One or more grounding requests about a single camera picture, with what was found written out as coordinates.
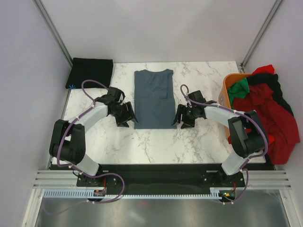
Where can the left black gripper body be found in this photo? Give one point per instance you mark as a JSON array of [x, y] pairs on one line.
[[121, 113]]

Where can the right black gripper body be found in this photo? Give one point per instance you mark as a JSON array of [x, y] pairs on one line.
[[189, 116]]

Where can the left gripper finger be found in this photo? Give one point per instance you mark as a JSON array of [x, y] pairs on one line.
[[122, 124], [130, 113]]

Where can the blue-grey t shirt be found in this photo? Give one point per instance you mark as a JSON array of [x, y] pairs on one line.
[[154, 102]]

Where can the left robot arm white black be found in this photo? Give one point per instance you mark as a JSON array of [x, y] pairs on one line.
[[68, 141]]

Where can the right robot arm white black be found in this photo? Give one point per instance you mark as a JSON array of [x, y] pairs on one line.
[[247, 135]]

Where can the orange plastic basket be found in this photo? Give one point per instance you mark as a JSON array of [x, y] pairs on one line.
[[228, 81]]

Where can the green t shirt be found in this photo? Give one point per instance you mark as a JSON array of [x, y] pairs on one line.
[[239, 89]]

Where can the folded black t shirt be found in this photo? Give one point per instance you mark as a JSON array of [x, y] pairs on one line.
[[100, 70]]

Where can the black t shirt in basket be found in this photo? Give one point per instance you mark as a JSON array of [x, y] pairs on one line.
[[272, 81]]

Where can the red t shirt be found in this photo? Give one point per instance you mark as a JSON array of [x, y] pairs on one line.
[[278, 123]]

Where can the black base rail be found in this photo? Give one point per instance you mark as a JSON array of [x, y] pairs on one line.
[[152, 179]]

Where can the aluminium frame extrusion base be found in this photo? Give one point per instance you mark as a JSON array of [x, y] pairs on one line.
[[258, 180]]

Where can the white slotted cable duct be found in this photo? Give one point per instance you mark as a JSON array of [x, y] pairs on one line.
[[102, 194]]

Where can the left aluminium frame post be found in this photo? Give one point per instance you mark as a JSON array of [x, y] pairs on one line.
[[54, 32]]

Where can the aluminium frame post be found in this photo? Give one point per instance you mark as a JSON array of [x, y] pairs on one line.
[[54, 32], [272, 12]]

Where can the right aluminium frame post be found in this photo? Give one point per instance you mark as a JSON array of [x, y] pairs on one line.
[[272, 12]]

